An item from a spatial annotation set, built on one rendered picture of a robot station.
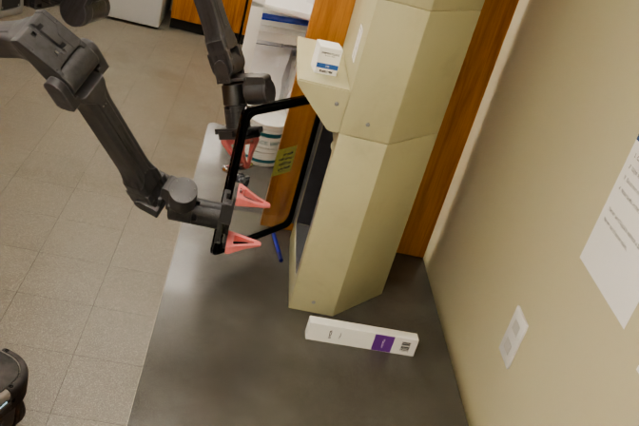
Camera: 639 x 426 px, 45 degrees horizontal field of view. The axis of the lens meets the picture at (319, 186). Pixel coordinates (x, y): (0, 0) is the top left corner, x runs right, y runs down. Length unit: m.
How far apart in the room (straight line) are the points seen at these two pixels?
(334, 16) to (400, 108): 0.40
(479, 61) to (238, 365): 0.97
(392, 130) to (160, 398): 0.72
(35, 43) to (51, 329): 1.96
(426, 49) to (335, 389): 0.74
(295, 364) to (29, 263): 1.99
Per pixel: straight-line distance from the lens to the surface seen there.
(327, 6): 1.94
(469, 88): 2.05
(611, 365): 1.32
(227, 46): 1.82
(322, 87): 1.61
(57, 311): 3.26
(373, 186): 1.71
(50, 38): 1.35
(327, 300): 1.86
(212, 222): 1.61
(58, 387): 2.94
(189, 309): 1.79
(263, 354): 1.72
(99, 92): 1.40
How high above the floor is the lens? 2.02
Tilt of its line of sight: 26 degrees down
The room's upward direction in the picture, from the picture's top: 16 degrees clockwise
